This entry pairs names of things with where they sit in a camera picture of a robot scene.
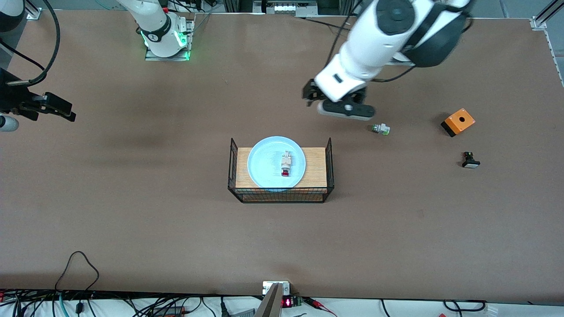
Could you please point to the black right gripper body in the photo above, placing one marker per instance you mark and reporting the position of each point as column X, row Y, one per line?
column 12, row 99

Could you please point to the red push button switch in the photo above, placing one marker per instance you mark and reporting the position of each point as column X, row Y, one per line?
column 286, row 164

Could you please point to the light blue round plate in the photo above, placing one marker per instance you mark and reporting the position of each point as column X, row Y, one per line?
column 264, row 163

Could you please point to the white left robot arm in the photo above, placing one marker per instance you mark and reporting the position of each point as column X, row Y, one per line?
column 374, row 48

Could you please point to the black square push button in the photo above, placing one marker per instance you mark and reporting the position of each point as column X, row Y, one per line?
column 470, row 164

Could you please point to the wooden board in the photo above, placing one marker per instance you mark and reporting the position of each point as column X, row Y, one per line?
column 315, row 167

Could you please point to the aluminium corner profile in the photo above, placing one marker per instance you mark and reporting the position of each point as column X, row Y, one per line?
column 539, row 22
column 33, row 11

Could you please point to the grey device with sockets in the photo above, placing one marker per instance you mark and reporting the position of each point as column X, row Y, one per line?
column 284, row 9

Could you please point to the red digit display module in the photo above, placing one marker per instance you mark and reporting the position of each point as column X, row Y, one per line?
column 287, row 302

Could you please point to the red clip lead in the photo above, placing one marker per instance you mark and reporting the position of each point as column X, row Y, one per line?
column 321, row 304

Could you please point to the grey metal beam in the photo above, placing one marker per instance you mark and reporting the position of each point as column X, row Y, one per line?
column 271, row 306

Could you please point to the green push button switch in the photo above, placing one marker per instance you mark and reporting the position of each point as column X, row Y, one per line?
column 381, row 129

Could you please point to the orange button enclosure box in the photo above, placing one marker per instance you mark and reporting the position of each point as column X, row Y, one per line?
column 460, row 119

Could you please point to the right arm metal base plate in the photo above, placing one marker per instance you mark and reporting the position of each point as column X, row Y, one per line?
column 152, row 56

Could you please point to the silver camera mount bracket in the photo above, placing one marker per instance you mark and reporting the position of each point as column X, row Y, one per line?
column 266, row 288

